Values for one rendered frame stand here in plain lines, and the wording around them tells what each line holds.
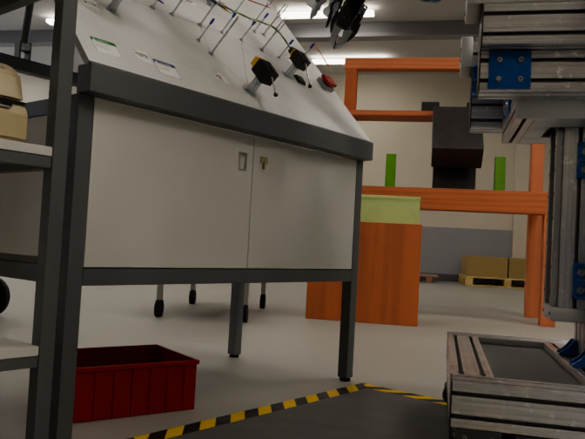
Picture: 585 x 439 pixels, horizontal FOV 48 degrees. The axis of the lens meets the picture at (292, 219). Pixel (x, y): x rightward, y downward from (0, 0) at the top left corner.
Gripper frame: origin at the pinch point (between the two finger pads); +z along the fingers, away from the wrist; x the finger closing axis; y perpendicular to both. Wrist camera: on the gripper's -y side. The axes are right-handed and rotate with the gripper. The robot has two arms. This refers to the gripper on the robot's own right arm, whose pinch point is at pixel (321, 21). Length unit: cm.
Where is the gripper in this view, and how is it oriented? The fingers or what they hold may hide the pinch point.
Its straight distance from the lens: 230.2
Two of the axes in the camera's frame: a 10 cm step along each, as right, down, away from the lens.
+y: -6.5, -4.2, 6.3
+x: -6.5, -1.3, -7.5
